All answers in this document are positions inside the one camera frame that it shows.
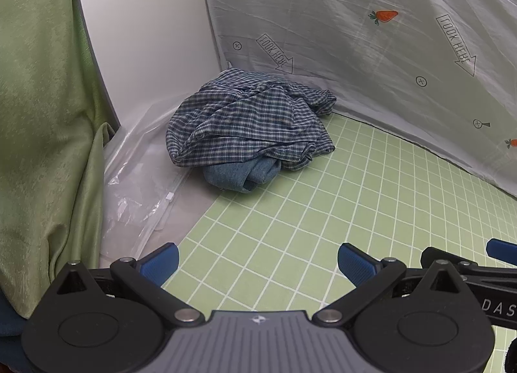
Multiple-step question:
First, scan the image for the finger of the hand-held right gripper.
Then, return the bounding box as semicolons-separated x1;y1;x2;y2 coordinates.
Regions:
486;238;517;267
420;246;492;282

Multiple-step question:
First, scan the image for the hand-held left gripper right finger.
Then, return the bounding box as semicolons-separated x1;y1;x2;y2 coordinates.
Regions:
313;242;470;327

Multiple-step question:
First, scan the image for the blue denim garment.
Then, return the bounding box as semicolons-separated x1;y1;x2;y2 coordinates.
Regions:
202;156;282;195

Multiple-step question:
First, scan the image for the green grid mat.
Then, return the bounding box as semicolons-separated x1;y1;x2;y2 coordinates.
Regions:
162;112;517;373

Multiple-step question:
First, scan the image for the dark blue cloth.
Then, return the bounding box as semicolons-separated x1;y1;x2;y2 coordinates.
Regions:
0;291;30;362

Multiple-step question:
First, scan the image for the green curtain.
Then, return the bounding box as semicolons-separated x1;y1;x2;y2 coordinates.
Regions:
0;0;121;319

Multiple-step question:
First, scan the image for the blue plaid shirt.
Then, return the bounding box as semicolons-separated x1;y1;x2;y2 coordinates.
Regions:
165;68;338;172

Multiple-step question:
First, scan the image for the clear plastic bag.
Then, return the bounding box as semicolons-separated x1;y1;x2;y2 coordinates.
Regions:
100;101;211;261

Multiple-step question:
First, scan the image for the grey printed sheet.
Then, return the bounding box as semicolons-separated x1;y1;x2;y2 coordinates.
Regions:
198;0;517;198

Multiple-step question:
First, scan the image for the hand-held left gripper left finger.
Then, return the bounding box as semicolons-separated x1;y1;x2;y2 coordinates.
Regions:
54;242;206;327

